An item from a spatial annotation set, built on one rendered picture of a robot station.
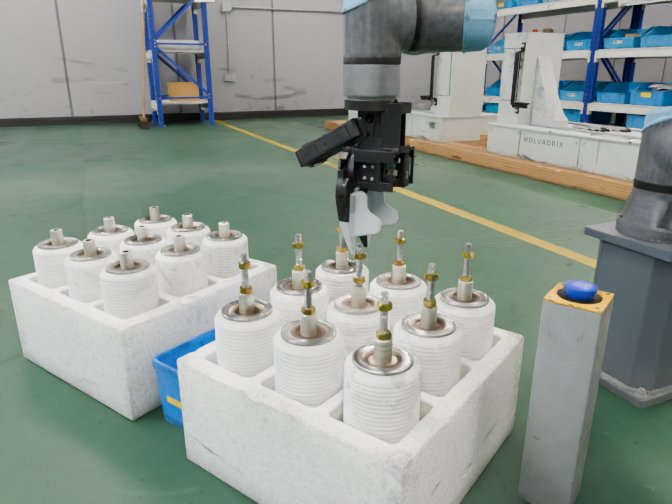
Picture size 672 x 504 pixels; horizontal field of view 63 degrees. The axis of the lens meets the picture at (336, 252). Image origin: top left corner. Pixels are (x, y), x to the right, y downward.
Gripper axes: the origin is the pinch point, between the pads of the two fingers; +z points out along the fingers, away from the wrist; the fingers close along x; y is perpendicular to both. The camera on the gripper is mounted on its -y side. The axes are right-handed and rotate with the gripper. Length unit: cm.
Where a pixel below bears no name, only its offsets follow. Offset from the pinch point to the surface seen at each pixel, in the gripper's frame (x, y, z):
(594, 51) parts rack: 598, -39, -42
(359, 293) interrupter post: -0.9, 1.3, 7.7
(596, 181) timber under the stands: 230, 12, 29
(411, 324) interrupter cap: -2.7, 10.4, 9.8
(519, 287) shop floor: 84, 8, 35
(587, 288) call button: 3.1, 31.2, 2.1
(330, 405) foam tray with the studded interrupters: -15.6, 5.1, 17.1
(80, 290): -10, -53, 15
